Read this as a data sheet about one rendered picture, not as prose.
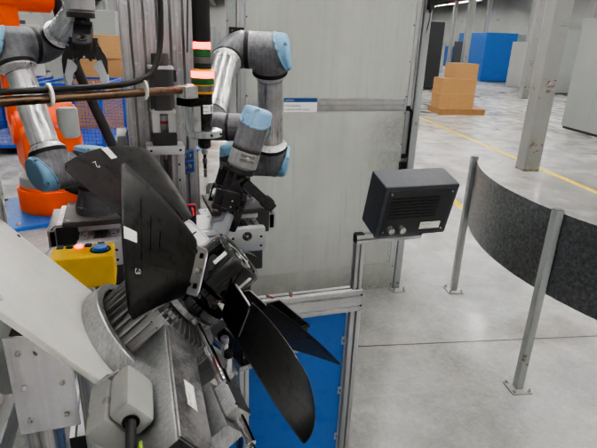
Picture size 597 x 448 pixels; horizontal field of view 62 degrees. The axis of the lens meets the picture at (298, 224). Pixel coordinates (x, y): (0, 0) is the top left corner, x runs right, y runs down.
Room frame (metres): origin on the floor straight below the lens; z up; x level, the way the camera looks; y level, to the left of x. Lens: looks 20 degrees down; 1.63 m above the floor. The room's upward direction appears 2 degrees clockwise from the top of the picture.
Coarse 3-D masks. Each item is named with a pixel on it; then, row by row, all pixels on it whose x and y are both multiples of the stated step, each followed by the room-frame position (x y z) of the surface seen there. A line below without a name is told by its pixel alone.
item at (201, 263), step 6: (198, 246) 0.83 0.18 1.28; (198, 252) 0.83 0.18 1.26; (204, 252) 0.85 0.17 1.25; (198, 258) 0.83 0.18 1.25; (204, 258) 0.85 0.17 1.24; (198, 264) 0.83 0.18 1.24; (204, 264) 0.85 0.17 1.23; (192, 276) 0.80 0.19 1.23; (198, 276) 0.83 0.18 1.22; (192, 282) 0.80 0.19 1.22; (198, 282) 0.83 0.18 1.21; (192, 288) 0.80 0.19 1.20; (198, 288) 0.82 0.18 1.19; (192, 294) 0.80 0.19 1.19
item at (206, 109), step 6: (198, 96) 0.97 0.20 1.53; (204, 96) 0.97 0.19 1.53; (210, 96) 0.98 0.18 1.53; (204, 102) 0.97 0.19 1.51; (210, 102) 0.98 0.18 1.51; (204, 108) 0.97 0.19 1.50; (210, 108) 0.98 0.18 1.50; (204, 114) 0.97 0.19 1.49; (210, 114) 0.98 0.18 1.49; (204, 120) 0.97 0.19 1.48; (210, 120) 0.98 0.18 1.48; (204, 126) 0.97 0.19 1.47; (210, 126) 0.98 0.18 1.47; (198, 144) 0.98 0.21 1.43; (204, 144) 0.98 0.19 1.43; (210, 144) 0.98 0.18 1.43
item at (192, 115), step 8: (184, 88) 0.94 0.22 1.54; (192, 88) 0.95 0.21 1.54; (176, 96) 0.95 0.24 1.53; (184, 96) 0.94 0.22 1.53; (192, 96) 0.95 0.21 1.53; (184, 104) 0.95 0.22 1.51; (192, 104) 0.94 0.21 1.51; (200, 104) 0.96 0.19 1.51; (184, 112) 0.97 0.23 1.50; (192, 112) 0.95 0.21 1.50; (200, 112) 0.96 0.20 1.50; (184, 120) 0.97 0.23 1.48; (192, 120) 0.95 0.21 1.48; (200, 120) 0.96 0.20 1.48; (192, 128) 0.95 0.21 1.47; (200, 128) 0.96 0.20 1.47; (216, 128) 1.01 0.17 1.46; (192, 136) 0.96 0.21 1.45; (200, 136) 0.95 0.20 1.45; (208, 136) 0.96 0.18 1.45; (216, 136) 0.97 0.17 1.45
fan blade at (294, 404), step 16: (256, 320) 0.77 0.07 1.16; (240, 336) 0.81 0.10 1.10; (256, 336) 0.77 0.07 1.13; (272, 336) 0.72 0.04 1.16; (256, 352) 0.77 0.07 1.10; (272, 352) 0.73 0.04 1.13; (288, 352) 0.67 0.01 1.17; (256, 368) 0.77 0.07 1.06; (272, 368) 0.73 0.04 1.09; (288, 368) 0.68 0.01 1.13; (272, 384) 0.73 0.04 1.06; (288, 384) 0.69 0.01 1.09; (304, 384) 0.63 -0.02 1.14; (288, 400) 0.69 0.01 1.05; (304, 400) 0.64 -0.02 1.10; (288, 416) 0.70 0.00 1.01; (304, 416) 0.66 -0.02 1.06; (304, 432) 0.67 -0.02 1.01
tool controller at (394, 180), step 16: (384, 176) 1.51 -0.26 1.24; (400, 176) 1.52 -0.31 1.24; (416, 176) 1.53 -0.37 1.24; (432, 176) 1.54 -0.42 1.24; (448, 176) 1.56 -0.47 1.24; (368, 192) 1.55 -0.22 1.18; (384, 192) 1.45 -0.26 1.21; (400, 192) 1.45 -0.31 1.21; (416, 192) 1.47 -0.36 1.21; (432, 192) 1.49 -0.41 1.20; (448, 192) 1.51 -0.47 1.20; (368, 208) 1.54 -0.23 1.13; (384, 208) 1.46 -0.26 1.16; (400, 208) 1.47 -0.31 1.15; (416, 208) 1.49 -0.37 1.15; (432, 208) 1.51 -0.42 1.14; (448, 208) 1.53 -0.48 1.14; (368, 224) 1.53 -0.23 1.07; (384, 224) 1.47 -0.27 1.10; (400, 224) 1.49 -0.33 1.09; (416, 224) 1.51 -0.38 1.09; (432, 224) 1.53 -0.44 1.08
